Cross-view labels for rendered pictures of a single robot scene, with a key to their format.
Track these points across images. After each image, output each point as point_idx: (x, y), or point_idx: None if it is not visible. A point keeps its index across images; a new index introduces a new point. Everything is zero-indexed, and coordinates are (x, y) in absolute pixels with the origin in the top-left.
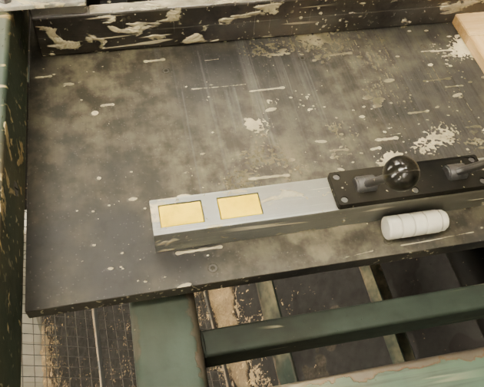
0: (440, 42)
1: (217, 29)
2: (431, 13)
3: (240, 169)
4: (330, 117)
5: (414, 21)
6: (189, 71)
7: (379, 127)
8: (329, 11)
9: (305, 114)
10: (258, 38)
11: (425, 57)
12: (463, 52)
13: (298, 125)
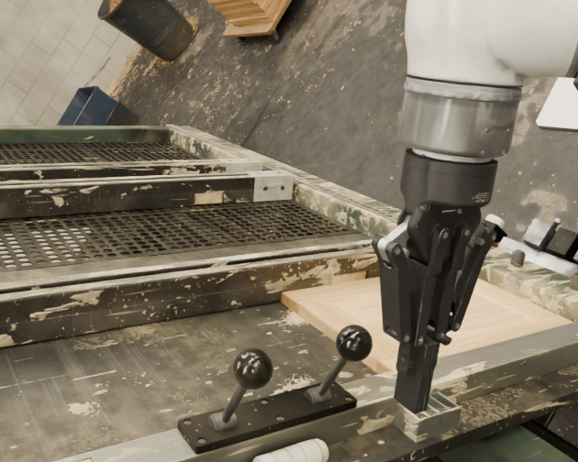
0: (274, 316)
1: (28, 327)
2: (258, 293)
3: (67, 453)
4: (173, 388)
5: (244, 303)
6: None
7: (230, 388)
8: (154, 298)
9: (143, 390)
10: (80, 335)
11: (262, 328)
12: (298, 321)
13: (137, 401)
